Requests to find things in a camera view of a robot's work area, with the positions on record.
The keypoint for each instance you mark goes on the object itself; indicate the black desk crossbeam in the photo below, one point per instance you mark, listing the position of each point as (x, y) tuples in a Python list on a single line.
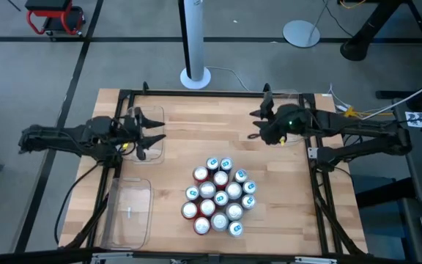
[(383, 194)]

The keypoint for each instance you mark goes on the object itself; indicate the silver mounting plate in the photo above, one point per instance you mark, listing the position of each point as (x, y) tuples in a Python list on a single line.
[(312, 153)]

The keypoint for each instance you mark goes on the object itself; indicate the clear plastic bin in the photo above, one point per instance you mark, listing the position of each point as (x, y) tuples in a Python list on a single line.
[(130, 227), (293, 97), (156, 113)]

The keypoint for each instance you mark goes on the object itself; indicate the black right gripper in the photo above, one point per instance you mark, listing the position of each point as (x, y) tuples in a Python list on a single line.
[(280, 128)]

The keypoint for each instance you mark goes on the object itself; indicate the silver bracket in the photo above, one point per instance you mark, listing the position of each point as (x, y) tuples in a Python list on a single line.
[(112, 257), (315, 260)]

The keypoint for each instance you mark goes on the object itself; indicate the gray round-base thin stand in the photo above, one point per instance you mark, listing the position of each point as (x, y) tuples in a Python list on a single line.
[(301, 33)]

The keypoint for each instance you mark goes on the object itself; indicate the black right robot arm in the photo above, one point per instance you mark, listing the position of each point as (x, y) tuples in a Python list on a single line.
[(361, 128)]

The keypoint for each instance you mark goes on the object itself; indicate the black desk foot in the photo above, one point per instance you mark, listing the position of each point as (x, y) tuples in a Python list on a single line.
[(390, 94)]

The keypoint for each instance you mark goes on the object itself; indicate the black stand leg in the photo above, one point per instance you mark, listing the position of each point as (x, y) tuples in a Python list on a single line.
[(14, 5)]

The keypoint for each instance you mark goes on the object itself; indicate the white power strip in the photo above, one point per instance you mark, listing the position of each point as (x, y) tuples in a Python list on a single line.
[(341, 108)]

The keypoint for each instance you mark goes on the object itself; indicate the black desk leg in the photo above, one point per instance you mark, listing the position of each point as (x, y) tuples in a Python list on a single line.
[(357, 47)]

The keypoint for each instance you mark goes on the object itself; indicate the red soda can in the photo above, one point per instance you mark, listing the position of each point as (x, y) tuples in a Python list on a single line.
[(201, 225), (189, 210), (200, 174), (207, 207), (220, 179)]

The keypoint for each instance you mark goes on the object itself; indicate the red-framed black stool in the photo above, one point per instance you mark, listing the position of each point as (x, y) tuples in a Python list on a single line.
[(48, 4)]

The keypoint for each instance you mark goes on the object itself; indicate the black crossbar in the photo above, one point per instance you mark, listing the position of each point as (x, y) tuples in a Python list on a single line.
[(31, 256)]

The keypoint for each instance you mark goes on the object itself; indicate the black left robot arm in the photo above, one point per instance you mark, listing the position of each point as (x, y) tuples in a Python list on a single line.
[(68, 137)]

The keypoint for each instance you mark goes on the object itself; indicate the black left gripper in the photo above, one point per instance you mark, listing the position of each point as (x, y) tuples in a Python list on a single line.
[(125, 132)]

